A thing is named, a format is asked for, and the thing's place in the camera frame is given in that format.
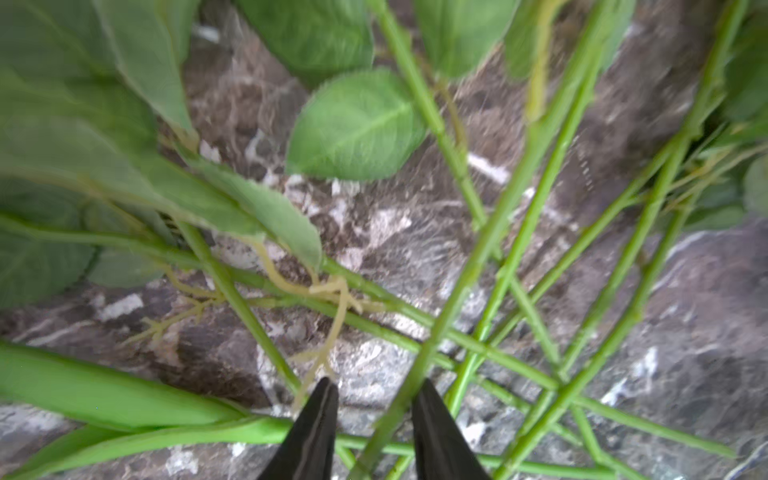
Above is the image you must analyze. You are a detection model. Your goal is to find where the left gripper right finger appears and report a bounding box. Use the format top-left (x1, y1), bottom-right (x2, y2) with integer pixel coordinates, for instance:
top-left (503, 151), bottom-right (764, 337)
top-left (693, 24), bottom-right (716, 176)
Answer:
top-left (411, 379), bottom-right (489, 480)

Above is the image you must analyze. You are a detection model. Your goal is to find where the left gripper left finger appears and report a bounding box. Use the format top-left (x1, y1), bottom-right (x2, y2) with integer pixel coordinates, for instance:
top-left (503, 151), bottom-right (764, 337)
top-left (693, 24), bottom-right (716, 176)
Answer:
top-left (258, 377), bottom-right (339, 480)

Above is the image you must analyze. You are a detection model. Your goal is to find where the blue white rose one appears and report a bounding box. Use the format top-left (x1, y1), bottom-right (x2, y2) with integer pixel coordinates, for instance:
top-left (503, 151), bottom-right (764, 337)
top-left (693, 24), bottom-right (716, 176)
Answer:
top-left (347, 0), bottom-right (637, 480)

